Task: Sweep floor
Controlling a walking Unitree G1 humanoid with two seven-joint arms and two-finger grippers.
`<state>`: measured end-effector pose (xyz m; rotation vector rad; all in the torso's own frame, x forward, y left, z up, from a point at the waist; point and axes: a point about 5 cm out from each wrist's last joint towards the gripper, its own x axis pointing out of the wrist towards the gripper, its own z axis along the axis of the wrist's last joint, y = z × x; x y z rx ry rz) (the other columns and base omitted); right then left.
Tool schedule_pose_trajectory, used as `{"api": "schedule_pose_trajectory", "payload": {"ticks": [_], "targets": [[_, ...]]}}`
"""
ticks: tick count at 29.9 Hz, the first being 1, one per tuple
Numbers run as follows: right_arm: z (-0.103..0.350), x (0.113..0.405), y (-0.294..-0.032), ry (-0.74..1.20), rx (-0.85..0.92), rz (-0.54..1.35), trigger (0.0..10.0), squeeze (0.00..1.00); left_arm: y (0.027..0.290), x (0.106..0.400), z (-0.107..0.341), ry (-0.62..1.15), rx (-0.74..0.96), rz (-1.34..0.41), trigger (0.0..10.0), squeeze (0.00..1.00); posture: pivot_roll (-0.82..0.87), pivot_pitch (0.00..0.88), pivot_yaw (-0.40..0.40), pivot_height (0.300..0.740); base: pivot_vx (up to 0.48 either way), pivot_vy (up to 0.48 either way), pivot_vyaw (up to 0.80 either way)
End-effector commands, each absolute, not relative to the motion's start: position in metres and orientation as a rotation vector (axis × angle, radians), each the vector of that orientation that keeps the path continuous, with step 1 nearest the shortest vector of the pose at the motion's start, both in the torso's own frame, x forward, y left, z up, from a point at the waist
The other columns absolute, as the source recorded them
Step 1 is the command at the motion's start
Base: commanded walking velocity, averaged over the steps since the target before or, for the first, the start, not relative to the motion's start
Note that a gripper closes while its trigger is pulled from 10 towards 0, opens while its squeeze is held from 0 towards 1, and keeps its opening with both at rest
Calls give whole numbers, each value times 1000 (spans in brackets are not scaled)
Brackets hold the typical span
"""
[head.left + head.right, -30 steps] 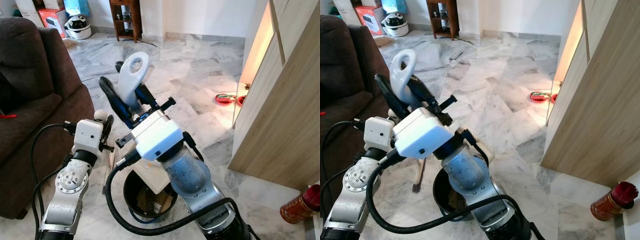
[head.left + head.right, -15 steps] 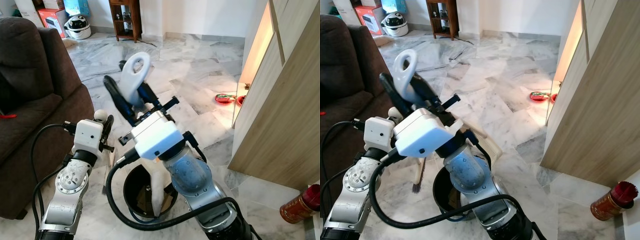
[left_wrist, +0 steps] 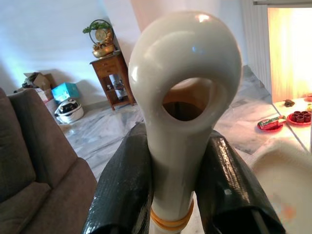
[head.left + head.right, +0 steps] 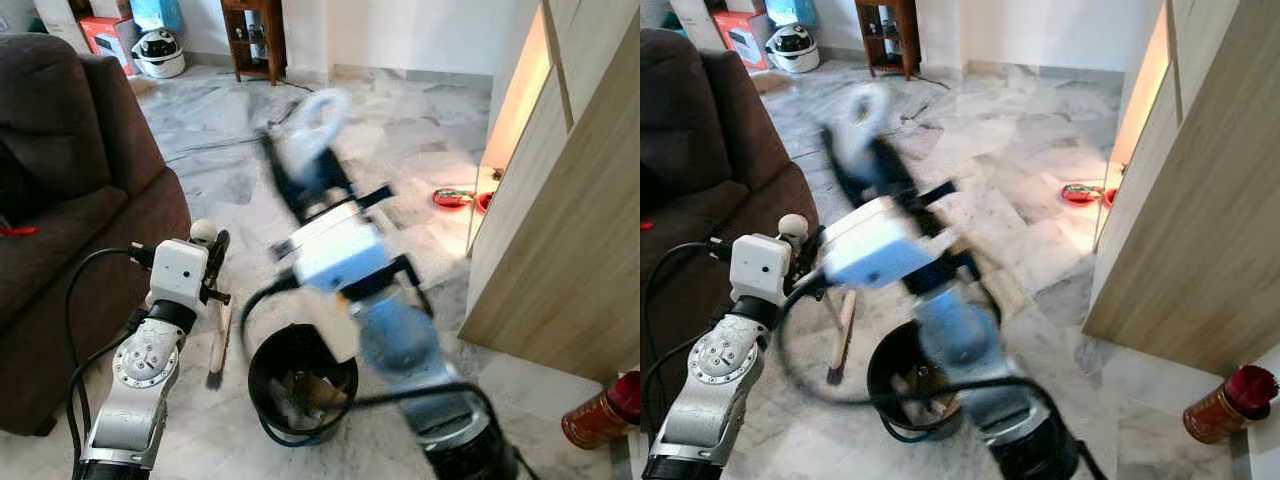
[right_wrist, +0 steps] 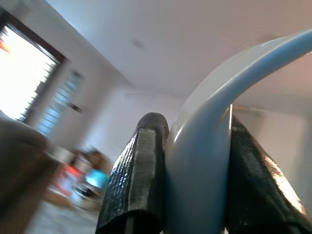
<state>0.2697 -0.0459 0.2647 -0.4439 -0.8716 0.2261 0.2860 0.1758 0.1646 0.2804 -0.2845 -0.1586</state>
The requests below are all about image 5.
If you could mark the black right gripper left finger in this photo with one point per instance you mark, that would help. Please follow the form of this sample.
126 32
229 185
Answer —
136 182

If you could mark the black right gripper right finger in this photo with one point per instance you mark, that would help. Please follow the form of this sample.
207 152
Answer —
253 195

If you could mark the glass louvre window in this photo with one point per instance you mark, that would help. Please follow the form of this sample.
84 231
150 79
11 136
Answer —
61 102

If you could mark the brown sofa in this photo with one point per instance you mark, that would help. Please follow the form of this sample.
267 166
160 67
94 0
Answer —
19 170

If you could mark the bright dark-framed window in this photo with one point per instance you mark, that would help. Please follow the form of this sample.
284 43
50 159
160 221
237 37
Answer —
22 73

